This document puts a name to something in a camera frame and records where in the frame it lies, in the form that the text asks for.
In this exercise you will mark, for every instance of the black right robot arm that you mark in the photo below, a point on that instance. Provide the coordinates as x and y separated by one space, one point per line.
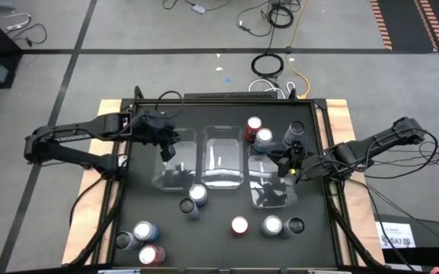
375 142

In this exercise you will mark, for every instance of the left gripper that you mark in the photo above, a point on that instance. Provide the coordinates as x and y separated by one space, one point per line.
154 131

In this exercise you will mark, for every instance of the white blue Spindrift can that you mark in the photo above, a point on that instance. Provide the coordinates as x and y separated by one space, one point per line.
145 230
271 225
198 193
263 137

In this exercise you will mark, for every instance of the black box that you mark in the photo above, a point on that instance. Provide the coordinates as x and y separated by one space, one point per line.
432 243

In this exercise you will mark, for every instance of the red Fanta soda can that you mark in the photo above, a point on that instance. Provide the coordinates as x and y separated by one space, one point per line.
253 129
150 255
239 225

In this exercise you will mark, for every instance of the clear plastic bin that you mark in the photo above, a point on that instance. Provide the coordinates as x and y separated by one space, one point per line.
223 167
188 167
264 182

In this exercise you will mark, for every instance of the white label sign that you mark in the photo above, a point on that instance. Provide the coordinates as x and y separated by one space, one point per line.
395 235

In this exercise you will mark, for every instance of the black aluminium table frame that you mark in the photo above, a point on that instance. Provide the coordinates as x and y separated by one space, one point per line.
223 102

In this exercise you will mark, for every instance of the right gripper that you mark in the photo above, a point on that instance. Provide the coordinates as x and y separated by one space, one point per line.
312 165

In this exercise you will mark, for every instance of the red emergency stop button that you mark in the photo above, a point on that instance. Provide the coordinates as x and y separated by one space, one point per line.
438 271

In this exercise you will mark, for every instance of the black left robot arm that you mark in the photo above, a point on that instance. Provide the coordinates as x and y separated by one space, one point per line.
70 131

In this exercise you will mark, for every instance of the grey power adapter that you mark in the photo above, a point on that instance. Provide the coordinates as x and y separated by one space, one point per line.
199 8

